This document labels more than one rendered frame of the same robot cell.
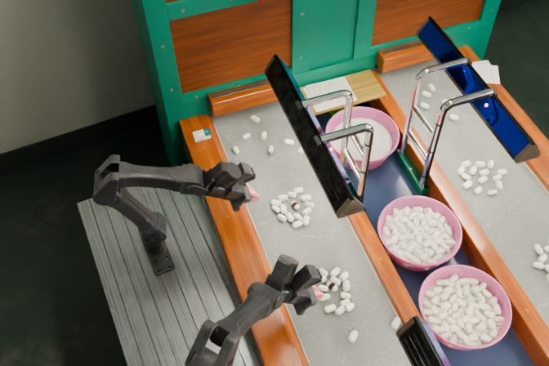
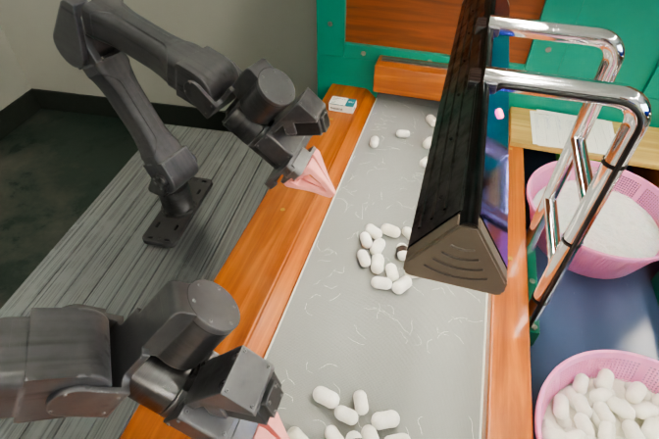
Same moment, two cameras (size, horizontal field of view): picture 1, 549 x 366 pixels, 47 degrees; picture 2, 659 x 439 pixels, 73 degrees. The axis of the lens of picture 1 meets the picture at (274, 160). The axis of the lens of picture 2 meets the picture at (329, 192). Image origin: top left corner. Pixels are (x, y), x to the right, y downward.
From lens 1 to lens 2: 1.37 m
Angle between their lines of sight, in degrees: 25
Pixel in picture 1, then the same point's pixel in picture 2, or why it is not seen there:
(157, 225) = (164, 158)
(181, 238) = (221, 216)
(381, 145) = (633, 243)
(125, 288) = (95, 235)
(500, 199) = not seen: outside the picture
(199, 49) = not seen: outside the picture
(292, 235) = (359, 296)
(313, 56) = (570, 60)
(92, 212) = not seen: hidden behind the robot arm
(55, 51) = (289, 16)
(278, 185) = (399, 213)
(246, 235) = (281, 250)
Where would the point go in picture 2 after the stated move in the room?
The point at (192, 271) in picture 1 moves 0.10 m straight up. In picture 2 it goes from (188, 265) to (176, 228)
